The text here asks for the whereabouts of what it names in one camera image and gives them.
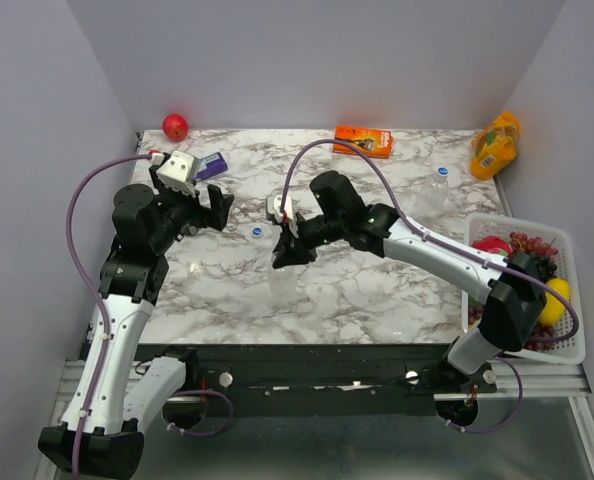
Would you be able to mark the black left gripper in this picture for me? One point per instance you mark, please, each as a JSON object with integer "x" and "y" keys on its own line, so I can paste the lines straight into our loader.
{"x": 215, "y": 217}

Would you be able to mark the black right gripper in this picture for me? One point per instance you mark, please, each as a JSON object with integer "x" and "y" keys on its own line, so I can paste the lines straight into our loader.
{"x": 292, "y": 250}

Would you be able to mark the clear plastic bottle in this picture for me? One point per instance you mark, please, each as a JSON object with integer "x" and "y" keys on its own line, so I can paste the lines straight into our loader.
{"x": 282, "y": 285}
{"x": 431, "y": 196}

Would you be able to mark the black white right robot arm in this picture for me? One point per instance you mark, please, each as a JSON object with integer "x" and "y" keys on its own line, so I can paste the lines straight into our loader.
{"x": 379, "y": 230}

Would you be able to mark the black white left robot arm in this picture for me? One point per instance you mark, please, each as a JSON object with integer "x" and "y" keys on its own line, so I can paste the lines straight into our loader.
{"x": 102, "y": 431}

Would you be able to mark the purple white flat box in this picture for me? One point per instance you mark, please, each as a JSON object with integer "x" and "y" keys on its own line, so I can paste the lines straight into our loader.
{"x": 211, "y": 166}

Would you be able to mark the red apple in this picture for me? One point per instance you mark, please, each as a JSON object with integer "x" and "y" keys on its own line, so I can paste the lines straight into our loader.
{"x": 175, "y": 127}

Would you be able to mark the orange razor box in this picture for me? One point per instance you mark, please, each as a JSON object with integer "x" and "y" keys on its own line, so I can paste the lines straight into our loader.
{"x": 374, "y": 143}

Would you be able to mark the red dragon fruit toy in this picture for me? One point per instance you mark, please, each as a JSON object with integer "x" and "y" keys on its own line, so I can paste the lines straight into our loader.
{"x": 494, "y": 245}

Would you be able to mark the orange snack bag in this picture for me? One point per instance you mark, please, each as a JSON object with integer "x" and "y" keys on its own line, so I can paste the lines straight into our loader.
{"x": 495, "y": 147}

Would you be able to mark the purple grape bunch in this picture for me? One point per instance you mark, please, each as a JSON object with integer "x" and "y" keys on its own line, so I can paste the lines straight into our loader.
{"x": 544, "y": 258}

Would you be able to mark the white plastic basket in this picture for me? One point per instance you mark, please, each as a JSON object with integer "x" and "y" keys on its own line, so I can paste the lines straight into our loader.
{"x": 505, "y": 316}

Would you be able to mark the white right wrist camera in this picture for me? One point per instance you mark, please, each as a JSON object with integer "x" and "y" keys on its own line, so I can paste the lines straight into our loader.
{"x": 279, "y": 211}

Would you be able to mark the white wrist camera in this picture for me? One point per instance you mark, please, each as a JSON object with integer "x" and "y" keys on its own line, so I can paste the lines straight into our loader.
{"x": 177, "y": 173}
{"x": 279, "y": 211}

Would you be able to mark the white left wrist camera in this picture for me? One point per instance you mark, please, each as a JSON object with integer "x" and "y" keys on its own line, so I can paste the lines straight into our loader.
{"x": 177, "y": 173}

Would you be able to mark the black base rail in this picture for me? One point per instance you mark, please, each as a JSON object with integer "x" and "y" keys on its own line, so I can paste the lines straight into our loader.
{"x": 310, "y": 380}

